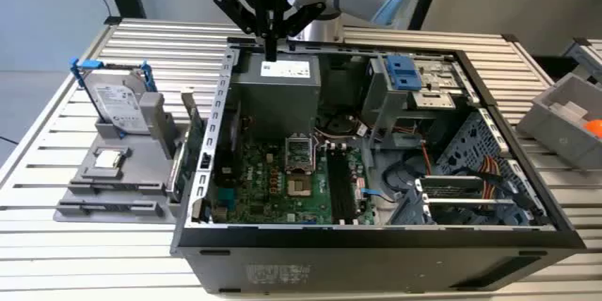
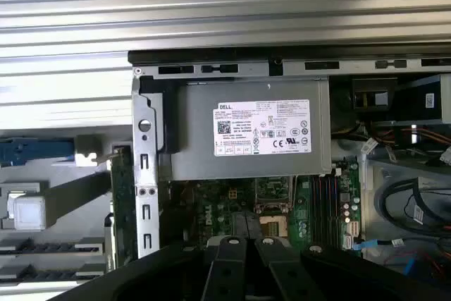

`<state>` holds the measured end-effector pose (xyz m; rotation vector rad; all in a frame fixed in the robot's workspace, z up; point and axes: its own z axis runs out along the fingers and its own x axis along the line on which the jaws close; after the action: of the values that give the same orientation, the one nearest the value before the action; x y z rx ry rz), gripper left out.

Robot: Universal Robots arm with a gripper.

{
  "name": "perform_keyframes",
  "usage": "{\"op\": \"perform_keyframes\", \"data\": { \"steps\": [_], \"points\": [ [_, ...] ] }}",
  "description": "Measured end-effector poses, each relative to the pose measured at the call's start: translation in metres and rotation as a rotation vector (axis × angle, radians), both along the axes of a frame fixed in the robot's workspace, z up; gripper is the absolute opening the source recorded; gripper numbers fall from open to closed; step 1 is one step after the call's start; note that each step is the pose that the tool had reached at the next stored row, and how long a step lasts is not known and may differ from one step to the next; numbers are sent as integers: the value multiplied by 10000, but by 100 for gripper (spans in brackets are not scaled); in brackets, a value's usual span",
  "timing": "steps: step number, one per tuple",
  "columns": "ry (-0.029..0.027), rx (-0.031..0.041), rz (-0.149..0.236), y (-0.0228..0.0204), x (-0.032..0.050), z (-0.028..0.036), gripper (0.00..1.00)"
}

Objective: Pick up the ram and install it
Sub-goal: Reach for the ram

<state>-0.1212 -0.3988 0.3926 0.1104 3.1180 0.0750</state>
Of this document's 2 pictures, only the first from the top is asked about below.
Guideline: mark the white block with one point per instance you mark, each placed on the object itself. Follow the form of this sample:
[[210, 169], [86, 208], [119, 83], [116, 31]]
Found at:
[[571, 110]]

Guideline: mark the grey plastic bin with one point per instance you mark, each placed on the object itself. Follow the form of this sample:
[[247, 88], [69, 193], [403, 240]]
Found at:
[[554, 132]]

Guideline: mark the black round fan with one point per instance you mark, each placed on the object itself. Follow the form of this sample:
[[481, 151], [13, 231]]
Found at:
[[336, 125]]

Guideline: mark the grey parts rack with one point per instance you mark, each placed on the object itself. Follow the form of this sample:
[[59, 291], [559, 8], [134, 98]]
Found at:
[[136, 160]]

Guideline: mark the hard disk in blue carrier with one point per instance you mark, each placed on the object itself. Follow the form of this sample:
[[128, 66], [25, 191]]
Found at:
[[112, 103]]

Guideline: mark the grey metal drive cage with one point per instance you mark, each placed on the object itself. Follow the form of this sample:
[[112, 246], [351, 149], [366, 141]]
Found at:
[[390, 114]]

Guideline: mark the orange ball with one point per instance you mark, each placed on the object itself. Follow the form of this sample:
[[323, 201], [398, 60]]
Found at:
[[593, 128]]

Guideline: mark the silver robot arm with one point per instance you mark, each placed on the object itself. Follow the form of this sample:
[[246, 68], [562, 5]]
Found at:
[[362, 1]]

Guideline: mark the blue RAM memory stick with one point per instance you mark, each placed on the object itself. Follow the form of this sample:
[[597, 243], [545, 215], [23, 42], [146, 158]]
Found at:
[[108, 205]]

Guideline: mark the blue plastic drive latch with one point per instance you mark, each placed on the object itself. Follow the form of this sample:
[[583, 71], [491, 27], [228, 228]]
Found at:
[[399, 75]]

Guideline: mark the white power connector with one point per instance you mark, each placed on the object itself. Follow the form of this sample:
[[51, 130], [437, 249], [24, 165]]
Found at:
[[360, 183]]

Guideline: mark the black RAM slot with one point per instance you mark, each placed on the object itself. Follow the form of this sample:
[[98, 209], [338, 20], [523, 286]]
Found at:
[[344, 184], [339, 184], [350, 184], [334, 184]]

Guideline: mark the green motherboard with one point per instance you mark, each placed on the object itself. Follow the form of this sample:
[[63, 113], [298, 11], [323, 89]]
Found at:
[[256, 188]]

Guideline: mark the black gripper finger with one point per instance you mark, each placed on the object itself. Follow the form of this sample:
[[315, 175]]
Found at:
[[235, 5], [300, 22]]

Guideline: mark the black open PC case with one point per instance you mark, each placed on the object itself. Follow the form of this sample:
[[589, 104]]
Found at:
[[328, 265]]

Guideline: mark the grey power supply unit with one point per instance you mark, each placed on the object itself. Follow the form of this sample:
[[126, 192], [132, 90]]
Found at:
[[272, 103]]

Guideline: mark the black graphics card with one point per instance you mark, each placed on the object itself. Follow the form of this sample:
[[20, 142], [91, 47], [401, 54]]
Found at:
[[196, 139]]

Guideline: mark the metal disk bay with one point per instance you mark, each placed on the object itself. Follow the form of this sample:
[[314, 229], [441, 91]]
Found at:
[[470, 201]]

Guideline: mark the CPU socket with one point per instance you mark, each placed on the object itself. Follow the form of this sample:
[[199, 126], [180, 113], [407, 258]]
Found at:
[[299, 185]]

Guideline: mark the silver CPU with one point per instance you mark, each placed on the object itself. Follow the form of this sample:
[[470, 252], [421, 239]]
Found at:
[[107, 159]]

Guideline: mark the aluminium slat side table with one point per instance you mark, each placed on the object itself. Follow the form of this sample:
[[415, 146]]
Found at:
[[585, 49]]

